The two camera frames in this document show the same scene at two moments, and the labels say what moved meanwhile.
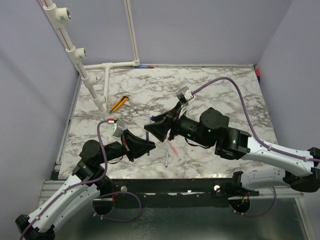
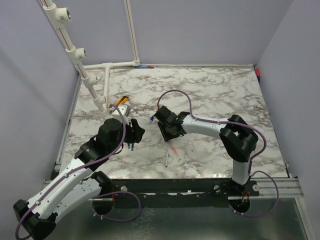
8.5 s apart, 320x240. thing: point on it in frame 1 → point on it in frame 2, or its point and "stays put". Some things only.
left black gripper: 136,145 → 135,132
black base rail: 167,193 stays put
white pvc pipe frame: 63,15 stays put
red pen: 173,148 stays put
